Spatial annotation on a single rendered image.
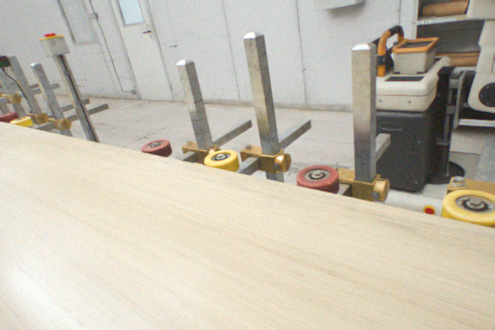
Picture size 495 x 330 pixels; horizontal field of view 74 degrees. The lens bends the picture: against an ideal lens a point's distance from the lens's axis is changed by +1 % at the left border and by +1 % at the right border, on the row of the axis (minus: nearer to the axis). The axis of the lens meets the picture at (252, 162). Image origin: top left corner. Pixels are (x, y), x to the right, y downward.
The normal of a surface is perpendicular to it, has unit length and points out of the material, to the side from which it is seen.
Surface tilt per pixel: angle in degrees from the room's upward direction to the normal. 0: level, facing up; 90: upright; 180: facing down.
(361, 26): 90
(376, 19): 90
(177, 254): 0
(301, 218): 0
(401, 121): 90
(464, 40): 90
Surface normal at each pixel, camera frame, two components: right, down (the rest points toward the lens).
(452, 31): -0.59, 0.44
